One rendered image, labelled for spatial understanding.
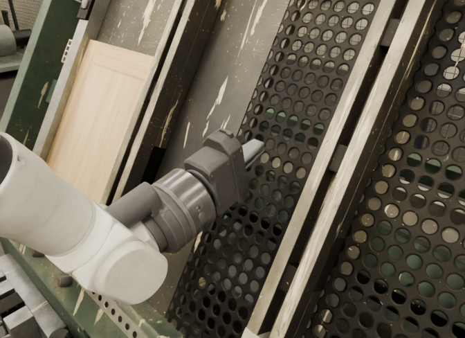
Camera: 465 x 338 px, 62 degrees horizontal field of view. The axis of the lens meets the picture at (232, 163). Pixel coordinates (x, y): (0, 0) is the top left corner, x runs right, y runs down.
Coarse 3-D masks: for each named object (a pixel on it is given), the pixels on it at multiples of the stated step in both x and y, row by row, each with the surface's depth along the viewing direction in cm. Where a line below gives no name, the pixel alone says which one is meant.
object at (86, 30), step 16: (96, 0) 106; (96, 16) 107; (80, 32) 107; (96, 32) 109; (80, 48) 107; (64, 64) 109; (64, 80) 108; (64, 96) 108; (48, 112) 110; (48, 128) 108; (48, 144) 109
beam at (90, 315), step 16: (48, 272) 94; (64, 272) 90; (64, 288) 89; (80, 288) 86; (64, 304) 88; (80, 304) 85; (96, 304) 81; (144, 304) 78; (80, 320) 84; (96, 320) 80; (144, 320) 73; (160, 320) 75; (96, 336) 80; (112, 336) 77; (160, 336) 70; (176, 336) 72
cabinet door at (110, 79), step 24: (96, 48) 105; (120, 48) 98; (96, 72) 103; (120, 72) 96; (144, 72) 91; (72, 96) 108; (96, 96) 101; (120, 96) 95; (72, 120) 106; (96, 120) 99; (120, 120) 93; (72, 144) 104; (96, 144) 98; (120, 144) 92; (72, 168) 102; (96, 168) 96; (96, 192) 94
